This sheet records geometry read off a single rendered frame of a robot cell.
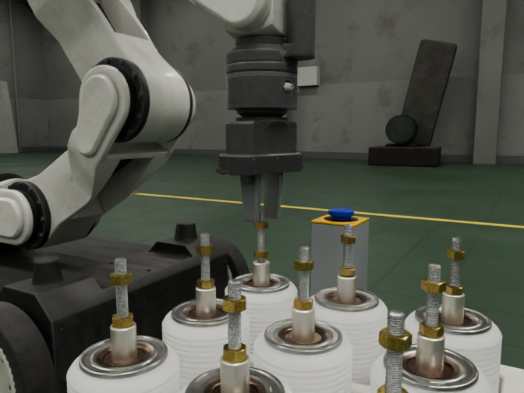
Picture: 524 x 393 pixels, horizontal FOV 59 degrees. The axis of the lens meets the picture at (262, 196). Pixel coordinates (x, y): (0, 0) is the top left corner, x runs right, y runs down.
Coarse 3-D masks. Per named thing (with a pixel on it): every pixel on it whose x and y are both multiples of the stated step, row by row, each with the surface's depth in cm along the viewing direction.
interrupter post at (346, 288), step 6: (342, 276) 55; (354, 276) 55; (342, 282) 54; (348, 282) 54; (354, 282) 54; (342, 288) 54; (348, 288) 54; (354, 288) 54; (342, 294) 54; (348, 294) 54; (354, 294) 55; (342, 300) 54; (348, 300) 54; (354, 300) 55
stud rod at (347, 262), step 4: (348, 224) 54; (344, 228) 54; (348, 228) 54; (344, 232) 54; (348, 232) 54; (344, 244) 54; (348, 244) 54; (344, 248) 54; (348, 248) 54; (344, 252) 54; (348, 252) 54; (344, 256) 54; (348, 256) 54; (344, 260) 55; (348, 260) 54; (344, 264) 55; (348, 264) 54; (344, 276) 55; (348, 276) 55
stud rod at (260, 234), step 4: (260, 212) 60; (264, 212) 60; (260, 216) 60; (260, 220) 60; (264, 220) 60; (260, 232) 60; (264, 232) 61; (260, 236) 60; (264, 236) 60; (260, 240) 60; (260, 244) 60; (264, 244) 61; (260, 248) 60; (260, 260) 61
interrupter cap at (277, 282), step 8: (240, 280) 62; (248, 280) 62; (272, 280) 62; (280, 280) 62; (288, 280) 62; (248, 288) 59; (256, 288) 59; (264, 288) 59; (272, 288) 59; (280, 288) 59
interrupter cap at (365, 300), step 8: (328, 288) 58; (336, 288) 59; (320, 296) 56; (328, 296) 56; (336, 296) 57; (360, 296) 56; (368, 296) 56; (376, 296) 55; (320, 304) 54; (328, 304) 53; (336, 304) 53; (344, 304) 53; (352, 304) 53; (360, 304) 53; (368, 304) 53; (376, 304) 53
